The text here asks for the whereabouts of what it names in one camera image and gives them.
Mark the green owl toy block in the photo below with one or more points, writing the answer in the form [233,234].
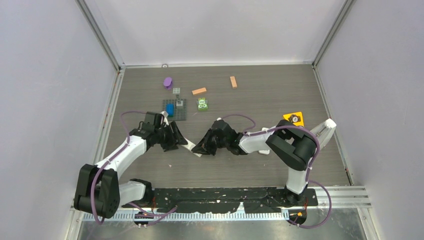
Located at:
[202,104]

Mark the orange wooden block right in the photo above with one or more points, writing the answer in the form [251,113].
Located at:
[233,82]

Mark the white remote control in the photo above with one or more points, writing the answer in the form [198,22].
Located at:
[189,146]
[264,152]

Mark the orange wooden block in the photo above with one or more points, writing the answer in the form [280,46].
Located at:
[233,82]
[199,91]

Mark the grey lego tower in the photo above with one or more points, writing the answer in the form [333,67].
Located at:
[178,102]

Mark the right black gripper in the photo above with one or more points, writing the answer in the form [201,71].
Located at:
[204,147]

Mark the blue lego brick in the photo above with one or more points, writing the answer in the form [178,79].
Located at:
[170,109]

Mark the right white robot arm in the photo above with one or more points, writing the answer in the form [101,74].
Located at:
[297,147]

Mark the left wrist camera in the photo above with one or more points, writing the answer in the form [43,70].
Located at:
[164,118]

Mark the purple plastic piece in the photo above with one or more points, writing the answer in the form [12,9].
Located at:
[168,83]

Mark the white metronome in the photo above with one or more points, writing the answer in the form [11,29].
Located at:
[324,132]

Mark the orange wooden block left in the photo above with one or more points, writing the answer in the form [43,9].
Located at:
[199,91]

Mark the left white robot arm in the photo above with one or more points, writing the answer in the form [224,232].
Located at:
[98,191]

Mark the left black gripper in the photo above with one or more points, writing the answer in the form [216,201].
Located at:
[175,138]

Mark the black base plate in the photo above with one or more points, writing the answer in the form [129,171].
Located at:
[228,199]

